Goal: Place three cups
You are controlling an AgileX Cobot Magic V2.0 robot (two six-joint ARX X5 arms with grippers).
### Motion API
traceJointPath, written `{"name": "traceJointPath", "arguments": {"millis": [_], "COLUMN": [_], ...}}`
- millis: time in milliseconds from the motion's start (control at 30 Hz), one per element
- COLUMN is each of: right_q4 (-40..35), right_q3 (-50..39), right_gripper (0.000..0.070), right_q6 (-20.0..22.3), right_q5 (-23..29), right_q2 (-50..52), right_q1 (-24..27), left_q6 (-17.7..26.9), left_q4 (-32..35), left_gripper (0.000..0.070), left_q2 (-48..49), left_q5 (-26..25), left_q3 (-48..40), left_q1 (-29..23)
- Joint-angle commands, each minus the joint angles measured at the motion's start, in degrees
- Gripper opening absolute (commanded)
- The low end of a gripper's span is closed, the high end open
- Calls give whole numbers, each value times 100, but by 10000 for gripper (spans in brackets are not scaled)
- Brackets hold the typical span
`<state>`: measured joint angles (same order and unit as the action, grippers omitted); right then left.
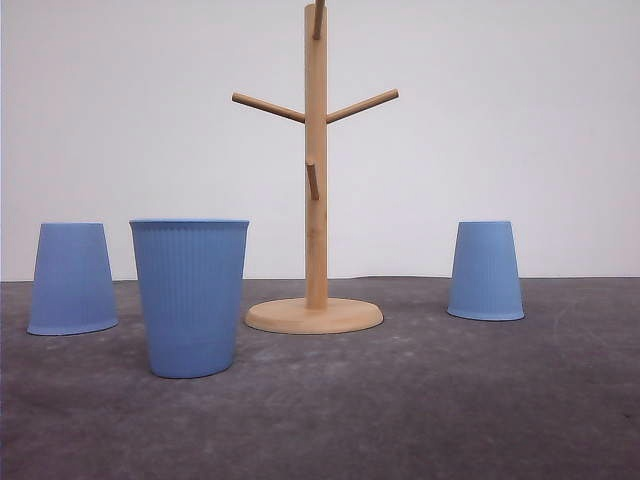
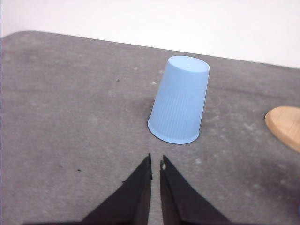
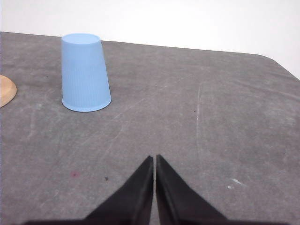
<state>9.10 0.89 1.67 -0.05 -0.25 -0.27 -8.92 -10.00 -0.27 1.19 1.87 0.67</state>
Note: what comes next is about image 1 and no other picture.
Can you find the wooden mug tree stand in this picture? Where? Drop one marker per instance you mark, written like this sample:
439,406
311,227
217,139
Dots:
317,313

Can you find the blue ribbed cup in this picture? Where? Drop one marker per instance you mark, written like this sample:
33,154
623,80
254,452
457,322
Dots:
191,270

